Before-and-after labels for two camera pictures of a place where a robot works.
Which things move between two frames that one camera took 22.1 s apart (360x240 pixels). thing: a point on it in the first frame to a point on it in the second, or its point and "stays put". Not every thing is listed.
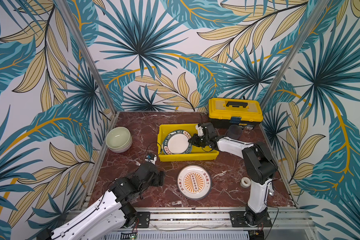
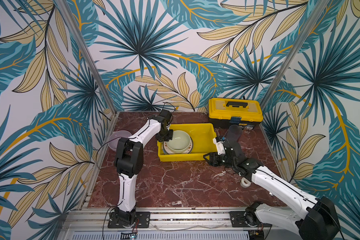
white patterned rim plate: [194, 182] to [167, 151]
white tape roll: [245, 182] stays put
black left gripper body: [157, 177] to [164, 135]
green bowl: [118, 137] to [180, 142]
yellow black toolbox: [224, 112] stays put
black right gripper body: [198, 140] to [221, 159]
